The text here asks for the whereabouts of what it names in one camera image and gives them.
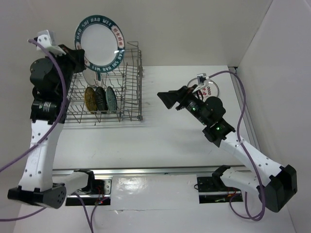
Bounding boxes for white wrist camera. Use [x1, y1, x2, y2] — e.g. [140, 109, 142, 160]
[33, 30, 66, 56]
[193, 73, 207, 93]

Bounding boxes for aluminium table rail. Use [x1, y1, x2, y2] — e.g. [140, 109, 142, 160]
[230, 74, 261, 151]

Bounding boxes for black plate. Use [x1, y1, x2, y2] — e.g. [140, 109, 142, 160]
[95, 86, 108, 114]

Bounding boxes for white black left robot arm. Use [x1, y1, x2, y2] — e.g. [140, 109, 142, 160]
[7, 45, 96, 209]

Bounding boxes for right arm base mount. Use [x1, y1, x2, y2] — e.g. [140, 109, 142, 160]
[193, 166, 243, 204]

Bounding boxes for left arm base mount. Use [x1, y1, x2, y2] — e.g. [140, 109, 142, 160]
[62, 170, 112, 206]

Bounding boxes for yellow patterned plate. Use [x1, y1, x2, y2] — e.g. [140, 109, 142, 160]
[84, 87, 98, 114]

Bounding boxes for white plate red characters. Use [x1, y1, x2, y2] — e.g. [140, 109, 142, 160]
[187, 78, 220, 100]

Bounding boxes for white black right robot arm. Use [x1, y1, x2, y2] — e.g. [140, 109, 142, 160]
[157, 86, 297, 213]

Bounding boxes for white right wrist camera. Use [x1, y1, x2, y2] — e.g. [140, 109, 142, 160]
[193, 73, 207, 93]

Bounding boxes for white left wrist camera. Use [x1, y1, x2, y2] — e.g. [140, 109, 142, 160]
[33, 30, 66, 56]

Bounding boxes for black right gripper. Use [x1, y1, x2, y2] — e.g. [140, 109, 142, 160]
[157, 84, 209, 125]

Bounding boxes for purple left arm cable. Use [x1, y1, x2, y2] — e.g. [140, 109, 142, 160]
[0, 38, 69, 172]

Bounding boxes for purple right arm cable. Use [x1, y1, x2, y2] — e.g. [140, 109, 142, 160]
[206, 70, 266, 222]

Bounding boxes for grey wire dish rack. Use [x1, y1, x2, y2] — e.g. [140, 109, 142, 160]
[66, 41, 143, 126]

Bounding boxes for green red ring plate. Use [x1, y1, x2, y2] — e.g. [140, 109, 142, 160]
[83, 69, 101, 87]

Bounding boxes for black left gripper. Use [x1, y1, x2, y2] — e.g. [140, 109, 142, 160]
[46, 44, 86, 96]

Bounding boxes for blue floral plate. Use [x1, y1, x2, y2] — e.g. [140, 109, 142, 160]
[105, 86, 118, 112]

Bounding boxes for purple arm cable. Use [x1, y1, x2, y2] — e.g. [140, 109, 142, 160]
[206, 70, 266, 222]
[0, 38, 69, 172]

